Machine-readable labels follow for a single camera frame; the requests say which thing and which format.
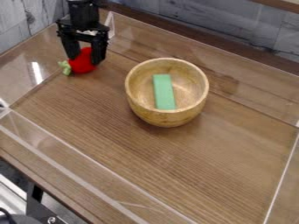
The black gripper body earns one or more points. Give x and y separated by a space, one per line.
82 22

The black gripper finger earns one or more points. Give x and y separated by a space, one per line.
98 50
71 46

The red plush fruit green stem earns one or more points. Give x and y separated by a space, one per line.
79 65

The light wooden bowl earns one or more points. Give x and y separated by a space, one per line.
192 88

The green rectangular block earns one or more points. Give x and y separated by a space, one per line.
164 92

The clear acrylic table barrier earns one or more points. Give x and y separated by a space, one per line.
206 173

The clear acrylic corner bracket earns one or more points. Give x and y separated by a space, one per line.
110 24

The black metal table frame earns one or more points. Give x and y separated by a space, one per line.
46 209

